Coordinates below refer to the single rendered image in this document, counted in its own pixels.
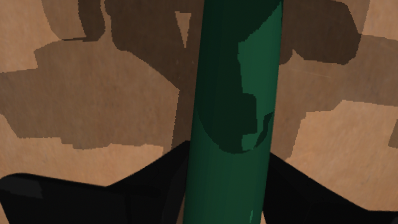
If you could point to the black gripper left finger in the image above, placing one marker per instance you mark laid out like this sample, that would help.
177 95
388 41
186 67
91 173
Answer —
153 195

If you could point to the green cylinder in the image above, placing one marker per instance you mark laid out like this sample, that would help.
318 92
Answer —
234 110

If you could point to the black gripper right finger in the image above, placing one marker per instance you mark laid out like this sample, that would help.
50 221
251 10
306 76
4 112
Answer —
291 197

